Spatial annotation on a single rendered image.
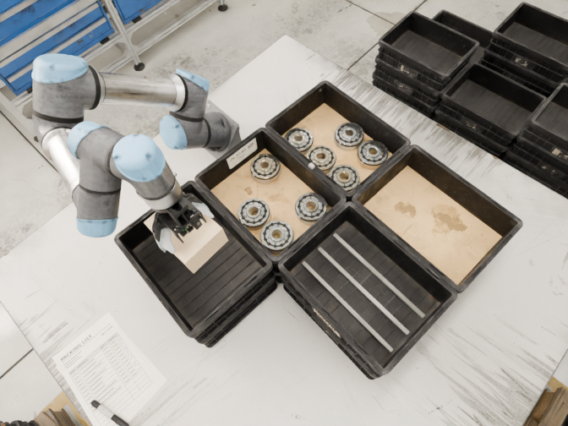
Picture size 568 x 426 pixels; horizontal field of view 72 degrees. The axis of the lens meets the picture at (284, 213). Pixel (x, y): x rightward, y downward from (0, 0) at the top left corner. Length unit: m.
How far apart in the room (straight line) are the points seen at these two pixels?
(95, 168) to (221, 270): 0.58
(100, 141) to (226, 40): 2.49
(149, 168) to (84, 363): 0.89
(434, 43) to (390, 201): 1.25
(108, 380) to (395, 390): 0.87
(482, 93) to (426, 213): 1.16
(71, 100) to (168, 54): 2.12
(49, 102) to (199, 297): 0.65
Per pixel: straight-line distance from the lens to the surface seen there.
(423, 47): 2.34
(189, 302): 1.22
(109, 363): 1.41
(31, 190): 2.84
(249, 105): 1.73
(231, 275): 1.21
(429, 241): 1.28
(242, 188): 1.34
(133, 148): 0.70
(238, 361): 1.29
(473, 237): 1.33
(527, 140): 2.09
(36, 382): 2.36
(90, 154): 0.78
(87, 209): 0.83
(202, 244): 0.94
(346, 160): 1.38
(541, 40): 2.58
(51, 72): 1.11
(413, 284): 1.22
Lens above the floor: 1.96
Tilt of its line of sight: 63 degrees down
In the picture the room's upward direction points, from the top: 8 degrees counter-clockwise
